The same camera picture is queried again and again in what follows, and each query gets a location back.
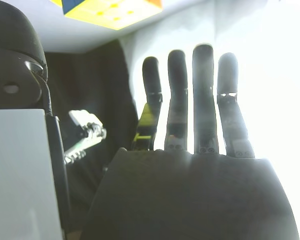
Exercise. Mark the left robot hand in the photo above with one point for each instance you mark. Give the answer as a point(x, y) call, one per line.
point(190, 200)

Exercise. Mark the colourful puzzle cube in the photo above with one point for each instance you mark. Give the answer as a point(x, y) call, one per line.
point(110, 17)

